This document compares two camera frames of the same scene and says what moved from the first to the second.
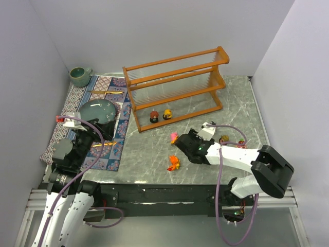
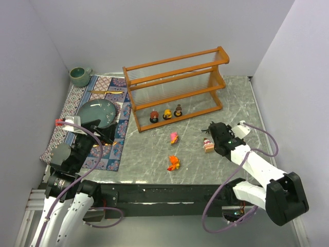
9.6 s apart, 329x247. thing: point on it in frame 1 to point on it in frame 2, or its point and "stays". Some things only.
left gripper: [102, 127] stays
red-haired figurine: [154, 116] stays
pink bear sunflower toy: [174, 137] stays
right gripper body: [183, 142] to [216, 132]
